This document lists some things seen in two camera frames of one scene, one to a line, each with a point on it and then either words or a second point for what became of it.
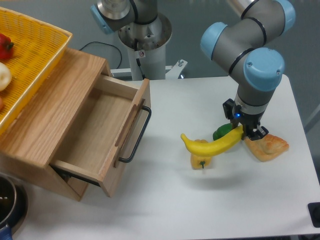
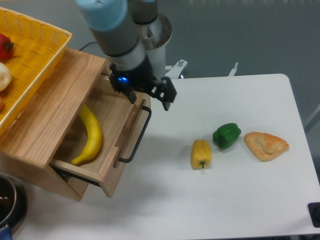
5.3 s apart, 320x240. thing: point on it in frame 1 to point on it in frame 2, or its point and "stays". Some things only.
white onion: x=5 y=76 stays
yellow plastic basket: x=38 y=48 stays
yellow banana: x=217 y=146 to x=95 y=139
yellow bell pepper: x=200 y=162 stays
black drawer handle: x=141 y=137 stays
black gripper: x=250 y=122 to x=141 y=78
